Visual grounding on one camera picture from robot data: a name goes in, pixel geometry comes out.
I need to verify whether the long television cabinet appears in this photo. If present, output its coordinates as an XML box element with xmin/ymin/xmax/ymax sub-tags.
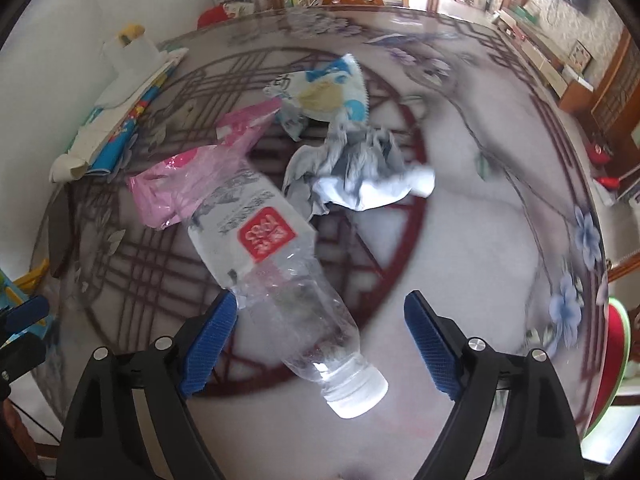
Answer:
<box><xmin>492</xmin><ymin>7</ymin><xmax>596</xmax><ymax>113</ymax></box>

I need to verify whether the small framed picture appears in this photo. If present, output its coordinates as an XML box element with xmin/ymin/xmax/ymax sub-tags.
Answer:
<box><xmin>569</xmin><ymin>41</ymin><xmax>593</xmax><ymax>73</ymax></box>

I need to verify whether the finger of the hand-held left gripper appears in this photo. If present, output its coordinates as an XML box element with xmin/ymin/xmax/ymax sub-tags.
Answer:
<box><xmin>0</xmin><ymin>334</ymin><xmax>48</xmax><ymax>397</ymax></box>
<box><xmin>0</xmin><ymin>295</ymin><xmax>51</xmax><ymax>335</ymax></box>

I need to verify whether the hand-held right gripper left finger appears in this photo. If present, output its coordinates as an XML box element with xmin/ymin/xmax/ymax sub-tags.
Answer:
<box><xmin>56</xmin><ymin>289</ymin><xmax>239</xmax><ymax>480</ymax></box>

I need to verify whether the crumpled white paper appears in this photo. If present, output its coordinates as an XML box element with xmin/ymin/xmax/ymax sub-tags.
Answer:
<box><xmin>282</xmin><ymin>122</ymin><xmax>437</xmax><ymax>218</ymax></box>

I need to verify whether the blue and white wrapper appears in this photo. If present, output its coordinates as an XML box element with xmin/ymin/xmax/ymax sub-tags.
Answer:
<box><xmin>263</xmin><ymin>52</ymin><xmax>371</xmax><ymax>142</ymax></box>

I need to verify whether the white lamp base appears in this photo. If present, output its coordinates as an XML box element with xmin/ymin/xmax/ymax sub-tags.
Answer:
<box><xmin>95</xmin><ymin>35</ymin><xmax>190</xmax><ymax>108</ymax></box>

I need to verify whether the red bag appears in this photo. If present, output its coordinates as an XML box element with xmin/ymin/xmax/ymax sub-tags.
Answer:
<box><xmin>196</xmin><ymin>4</ymin><xmax>232</xmax><ymax>30</ymax></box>

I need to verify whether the stack of children's books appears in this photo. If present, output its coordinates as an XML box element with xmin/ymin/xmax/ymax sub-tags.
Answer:
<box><xmin>49</xmin><ymin>47</ymin><xmax>188</xmax><ymax>183</ymax></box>

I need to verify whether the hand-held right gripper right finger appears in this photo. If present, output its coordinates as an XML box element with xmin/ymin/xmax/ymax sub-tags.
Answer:
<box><xmin>403</xmin><ymin>289</ymin><xmax>586</xmax><ymax>480</ymax></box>

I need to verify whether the blue and green toy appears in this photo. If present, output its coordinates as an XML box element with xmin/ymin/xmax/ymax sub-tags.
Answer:
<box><xmin>0</xmin><ymin>259</ymin><xmax>51</xmax><ymax>341</ymax></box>

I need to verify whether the yellow tape roll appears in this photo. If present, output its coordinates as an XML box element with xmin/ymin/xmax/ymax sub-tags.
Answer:
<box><xmin>117</xmin><ymin>23</ymin><xmax>147</xmax><ymax>46</ymax></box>

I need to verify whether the clear plastic bottle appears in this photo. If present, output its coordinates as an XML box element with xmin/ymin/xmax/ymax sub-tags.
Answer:
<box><xmin>187</xmin><ymin>160</ymin><xmax>390</xmax><ymax>420</ymax></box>

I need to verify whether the red round stool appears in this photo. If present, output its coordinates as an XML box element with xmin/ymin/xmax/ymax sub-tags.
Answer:
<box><xmin>582</xmin><ymin>297</ymin><xmax>640</xmax><ymax>448</ymax></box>

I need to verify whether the red waste bin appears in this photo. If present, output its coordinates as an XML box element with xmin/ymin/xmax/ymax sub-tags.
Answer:
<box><xmin>585</xmin><ymin>141</ymin><xmax>612</xmax><ymax>165</ymax></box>

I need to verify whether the pink plastic bag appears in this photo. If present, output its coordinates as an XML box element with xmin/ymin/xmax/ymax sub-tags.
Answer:
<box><xmin>127</xmin><ymin>97</ymin><xmax>284</xmax><ymax>231</ymax></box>

